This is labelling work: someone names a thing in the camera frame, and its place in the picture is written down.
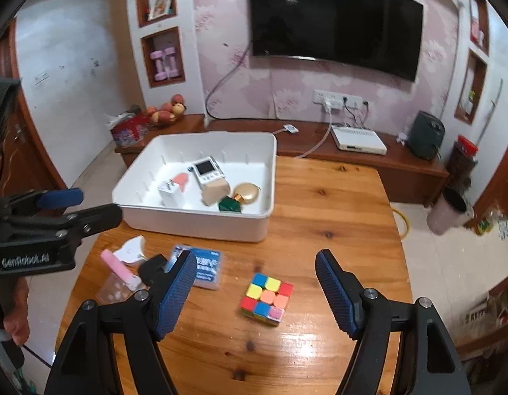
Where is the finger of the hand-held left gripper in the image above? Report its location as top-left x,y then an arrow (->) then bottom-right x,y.
2,188 -> 85,215
0,202 -> 123,242

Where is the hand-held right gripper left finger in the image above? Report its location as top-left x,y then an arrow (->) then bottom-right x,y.
44,250 -> 198,395

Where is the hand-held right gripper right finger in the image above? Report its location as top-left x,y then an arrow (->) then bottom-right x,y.
315,249 -> 473,395

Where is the black power adapter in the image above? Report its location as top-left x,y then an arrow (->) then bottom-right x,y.
137,253 -> 168,287

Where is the blue label plastic box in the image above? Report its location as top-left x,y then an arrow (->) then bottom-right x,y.
165,244 -> 225,292

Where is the white wedge-shaped device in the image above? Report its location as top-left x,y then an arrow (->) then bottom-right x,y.
115,236 -> 147,265

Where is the pink and white stick device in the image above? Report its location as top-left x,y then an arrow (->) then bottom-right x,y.
100,250 -> 146,291

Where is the clear plastic box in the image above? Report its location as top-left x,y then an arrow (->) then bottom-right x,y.
95,273 -> 135,303

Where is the colourful puzzle cube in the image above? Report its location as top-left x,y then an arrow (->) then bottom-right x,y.
239,272 -> 295,327

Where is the white plug charger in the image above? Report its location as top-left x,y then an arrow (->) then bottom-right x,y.
157,180 -> 185,208

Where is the white plastic storage bin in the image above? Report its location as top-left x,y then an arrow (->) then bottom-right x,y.
112,132 -> 278,243

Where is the small beige box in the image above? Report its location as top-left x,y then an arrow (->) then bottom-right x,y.
201,178 -> 231,207

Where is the white device with screen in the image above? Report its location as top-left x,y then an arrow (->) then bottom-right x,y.
192,157 -> 226,186

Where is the green bottle with gold cap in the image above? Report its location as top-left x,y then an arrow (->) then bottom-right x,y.
218,182 -> 262,214

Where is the person's left hand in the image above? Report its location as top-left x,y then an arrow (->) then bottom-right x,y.
3,276 -> 31,347

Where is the wooden door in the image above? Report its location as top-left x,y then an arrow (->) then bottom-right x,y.
0,18 -> 69,206

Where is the red printed bag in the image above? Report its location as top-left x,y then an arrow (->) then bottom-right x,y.
104,113 -> 150,147

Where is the bowl of apples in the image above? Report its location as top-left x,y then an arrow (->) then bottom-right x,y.
144,94 -> 187,126

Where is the wooden television cabinet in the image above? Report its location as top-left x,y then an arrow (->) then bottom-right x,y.
115,114 -> 450,205

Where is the grey trash bin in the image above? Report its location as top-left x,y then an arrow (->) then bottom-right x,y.
426,187 -> 475,235

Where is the white set-top box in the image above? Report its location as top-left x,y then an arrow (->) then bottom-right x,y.
330,125 -> 388,156

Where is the pink dumbbell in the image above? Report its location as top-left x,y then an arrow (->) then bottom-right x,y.
164,48 -> 181,79
149,50 -> 168,82

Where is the dark jar with red lid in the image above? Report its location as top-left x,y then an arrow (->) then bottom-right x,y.
446,134 -> 479,190

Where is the picture book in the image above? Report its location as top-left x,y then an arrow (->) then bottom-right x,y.
147,0 -> 173,19

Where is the long grey stick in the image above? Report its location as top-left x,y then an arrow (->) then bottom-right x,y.
478,80 -> 504,141

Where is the yellow hose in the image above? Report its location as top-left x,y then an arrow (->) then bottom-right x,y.
392,207 -> 411,240

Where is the black power cable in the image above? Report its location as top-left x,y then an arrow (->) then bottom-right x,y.
342,98 -> 370,129

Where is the black television cable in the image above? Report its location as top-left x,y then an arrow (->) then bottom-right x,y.
204,39 -> 252,121

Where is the white wall outlet strip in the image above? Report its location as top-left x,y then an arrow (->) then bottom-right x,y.
312,89 -> 370,110

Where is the black wall television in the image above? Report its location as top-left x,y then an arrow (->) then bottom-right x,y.
249,0 -> 424,82

